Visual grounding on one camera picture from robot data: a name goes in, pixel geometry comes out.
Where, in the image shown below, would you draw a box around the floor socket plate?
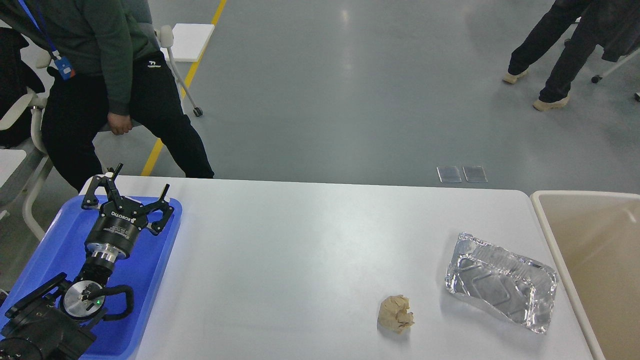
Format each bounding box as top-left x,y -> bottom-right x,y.
462,165 -> 489,183
436,166 -> 462,183

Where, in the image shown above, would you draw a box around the grey office chair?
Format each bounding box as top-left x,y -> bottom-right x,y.
1,35 -> 53,240

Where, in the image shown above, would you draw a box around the white side table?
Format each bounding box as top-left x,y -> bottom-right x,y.
156,21 -> 216,118

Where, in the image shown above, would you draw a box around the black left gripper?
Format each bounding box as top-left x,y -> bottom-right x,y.
81,163 -> 176,260

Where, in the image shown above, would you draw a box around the right floor socket plate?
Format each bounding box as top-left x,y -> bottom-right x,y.
462,165 -> 489,183

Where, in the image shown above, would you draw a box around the left floor socket plate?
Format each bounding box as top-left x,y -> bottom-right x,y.
436,166 -> 462,183

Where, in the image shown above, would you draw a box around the standing person dark clothes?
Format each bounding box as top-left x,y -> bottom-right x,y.
502,0 -> 621,112

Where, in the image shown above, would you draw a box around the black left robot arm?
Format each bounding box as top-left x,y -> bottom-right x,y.
1,167 -> 182,360

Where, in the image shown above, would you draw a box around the blue id badge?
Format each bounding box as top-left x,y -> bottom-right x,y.
54,55 -> 76,81

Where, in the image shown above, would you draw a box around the blue plastic tray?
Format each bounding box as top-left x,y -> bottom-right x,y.
1,195 -> 183,360

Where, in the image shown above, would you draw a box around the seated person green sweater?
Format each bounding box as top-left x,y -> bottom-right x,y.
1,0 -> 215,191

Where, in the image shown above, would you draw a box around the crumpled brown paper ball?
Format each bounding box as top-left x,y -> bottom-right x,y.
377,294 -> 415,335

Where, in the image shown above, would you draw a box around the beige plastic bin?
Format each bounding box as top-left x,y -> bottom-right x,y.
530,190 -> 640,360

